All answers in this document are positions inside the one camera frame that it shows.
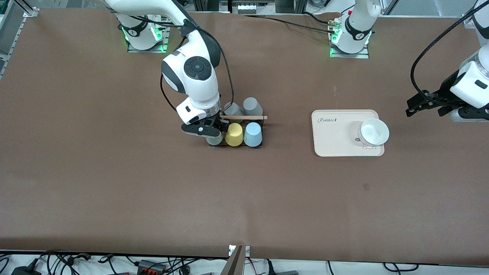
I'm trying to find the light blue plastic cup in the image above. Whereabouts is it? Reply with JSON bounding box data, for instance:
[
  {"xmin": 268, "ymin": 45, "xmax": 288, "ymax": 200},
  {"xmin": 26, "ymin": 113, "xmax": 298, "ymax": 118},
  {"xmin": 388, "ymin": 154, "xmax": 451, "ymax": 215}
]
[{"xmin": 243, "ymin": 122, "xmax": 263, "ymax": 148}]

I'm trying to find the yellow plastic cup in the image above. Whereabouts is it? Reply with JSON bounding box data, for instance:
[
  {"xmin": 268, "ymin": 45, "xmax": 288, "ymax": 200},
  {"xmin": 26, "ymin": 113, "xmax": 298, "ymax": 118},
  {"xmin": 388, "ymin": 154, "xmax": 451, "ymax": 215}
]
[{"xmin": 225, "ymin": 123, "xmax": 244, "ymax": 147}]

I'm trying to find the grey plastic cup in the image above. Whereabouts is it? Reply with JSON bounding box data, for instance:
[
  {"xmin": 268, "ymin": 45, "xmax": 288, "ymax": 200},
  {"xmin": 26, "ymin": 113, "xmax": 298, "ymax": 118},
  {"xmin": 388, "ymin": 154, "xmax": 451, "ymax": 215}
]
[
  {"xmin": 243, "ymin": 97, "xmax": 263, "ymax": 116},
  {"xmin": 223, "ymin": 102, "xmax": 245, "ymax": 116}
]

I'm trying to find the white bowl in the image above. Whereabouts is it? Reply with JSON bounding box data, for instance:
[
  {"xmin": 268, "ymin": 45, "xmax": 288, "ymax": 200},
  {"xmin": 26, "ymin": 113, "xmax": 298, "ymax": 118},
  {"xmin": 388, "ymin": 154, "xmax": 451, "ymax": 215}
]
[{"xmin": 357, "ymin": 118, "xmax": 390, "ymax": 148}]

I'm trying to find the beige rabbit print tray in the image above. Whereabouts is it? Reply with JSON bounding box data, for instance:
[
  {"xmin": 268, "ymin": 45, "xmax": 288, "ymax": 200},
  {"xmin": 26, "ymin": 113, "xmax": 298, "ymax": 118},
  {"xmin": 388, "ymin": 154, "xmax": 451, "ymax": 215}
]
[{"xmin": 311, "ymin": 110, "xmax": 385, "ymax": 157}]

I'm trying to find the black red connector block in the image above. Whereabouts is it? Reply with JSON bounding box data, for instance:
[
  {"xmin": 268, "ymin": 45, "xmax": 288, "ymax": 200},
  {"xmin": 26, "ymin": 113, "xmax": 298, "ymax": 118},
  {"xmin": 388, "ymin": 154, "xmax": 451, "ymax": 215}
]
[{"xmin": 137, "ymin": 260, "xmax": 167, "ymax": 274}]

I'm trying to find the black plug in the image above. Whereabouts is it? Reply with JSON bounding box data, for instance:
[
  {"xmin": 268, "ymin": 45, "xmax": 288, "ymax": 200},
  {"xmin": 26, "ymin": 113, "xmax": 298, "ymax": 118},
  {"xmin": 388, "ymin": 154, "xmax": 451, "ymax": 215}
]
[{"xmin": 264, "ymin": 260, "xmax": 299, "ymax": 275}]

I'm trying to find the black power adapter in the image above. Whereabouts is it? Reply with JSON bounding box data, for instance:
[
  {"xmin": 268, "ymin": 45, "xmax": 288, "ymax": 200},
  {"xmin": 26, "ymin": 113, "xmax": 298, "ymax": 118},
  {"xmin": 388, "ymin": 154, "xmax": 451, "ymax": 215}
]
[{"xmin": 11, "ymin": 265, "xmax": 41, "ymax": 275}]

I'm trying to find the black wire cup rack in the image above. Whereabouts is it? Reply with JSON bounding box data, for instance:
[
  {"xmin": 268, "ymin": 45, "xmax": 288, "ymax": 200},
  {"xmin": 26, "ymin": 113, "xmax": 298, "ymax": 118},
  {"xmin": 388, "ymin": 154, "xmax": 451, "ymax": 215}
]
[{"xmin": 208, "ymin": 115, "xmax": 268, "ymax": 149}]

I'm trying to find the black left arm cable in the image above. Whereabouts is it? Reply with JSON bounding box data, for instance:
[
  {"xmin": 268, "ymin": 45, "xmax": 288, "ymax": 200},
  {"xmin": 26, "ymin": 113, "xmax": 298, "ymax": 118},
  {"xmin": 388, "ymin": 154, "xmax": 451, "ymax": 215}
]
[{"xmin": 410, "ymin": 0, "xmax": 489, "ymax": 106}]

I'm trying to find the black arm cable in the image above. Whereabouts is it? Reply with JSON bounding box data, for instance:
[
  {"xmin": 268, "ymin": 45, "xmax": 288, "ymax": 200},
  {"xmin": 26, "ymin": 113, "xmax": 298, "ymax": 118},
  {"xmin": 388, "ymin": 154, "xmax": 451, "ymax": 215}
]
[
  {"xmin": 410, "ymin": 0, "xmax": 489, "ymax": 106},
  {"xmin": 160, "ymin": 15, "xmax": 235, "ymax": 113}
]

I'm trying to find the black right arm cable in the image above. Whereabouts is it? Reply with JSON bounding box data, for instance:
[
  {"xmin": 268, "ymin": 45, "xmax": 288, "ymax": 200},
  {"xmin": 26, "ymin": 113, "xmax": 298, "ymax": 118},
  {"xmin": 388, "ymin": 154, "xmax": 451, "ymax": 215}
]
[{"xmin": 160, "ymin": 15, "xmax": 235, "ymax": 113}]

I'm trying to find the aluminium frame profile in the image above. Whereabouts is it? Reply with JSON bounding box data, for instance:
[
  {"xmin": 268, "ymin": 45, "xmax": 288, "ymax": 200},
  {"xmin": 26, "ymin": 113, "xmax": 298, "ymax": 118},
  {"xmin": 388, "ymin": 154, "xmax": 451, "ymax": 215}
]
[
  {"xmin": 461, "ymin": 11, "xmax": 477, "ymax": 29},
  {"xmin": 0, "ymin": 6, "xmax": 40, "ymax": 79}
]

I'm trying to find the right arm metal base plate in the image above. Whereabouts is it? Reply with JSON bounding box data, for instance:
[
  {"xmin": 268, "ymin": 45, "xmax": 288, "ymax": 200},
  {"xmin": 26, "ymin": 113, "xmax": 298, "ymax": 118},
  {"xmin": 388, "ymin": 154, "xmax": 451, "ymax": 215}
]
[{"xmin": 127, "ymin": 11, "xmax": 171, "ymax": 53}]

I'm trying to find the white switch box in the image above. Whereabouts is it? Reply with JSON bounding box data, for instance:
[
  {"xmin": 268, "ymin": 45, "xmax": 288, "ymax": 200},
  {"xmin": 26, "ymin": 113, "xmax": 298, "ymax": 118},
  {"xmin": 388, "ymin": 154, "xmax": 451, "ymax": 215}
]
[{"xmin": 237, "ymin": 2, "xmax": 268, "ymax": 14}]

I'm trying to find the black cable on table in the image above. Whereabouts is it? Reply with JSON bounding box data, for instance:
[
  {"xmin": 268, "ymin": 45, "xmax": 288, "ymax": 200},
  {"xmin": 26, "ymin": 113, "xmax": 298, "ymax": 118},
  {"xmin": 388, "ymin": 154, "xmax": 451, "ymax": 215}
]
[{"xmin": 244, "ymin": 14, "xmax": 333, "ymax": 30}]

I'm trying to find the brown wedge-shaped post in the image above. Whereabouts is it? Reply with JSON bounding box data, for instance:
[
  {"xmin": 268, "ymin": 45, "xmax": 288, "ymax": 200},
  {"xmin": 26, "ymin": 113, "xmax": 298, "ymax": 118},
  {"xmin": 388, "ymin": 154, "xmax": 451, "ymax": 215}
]
[{"xmin": 220, "ymin": 245, "xmax": 245, "ymax": 275}]

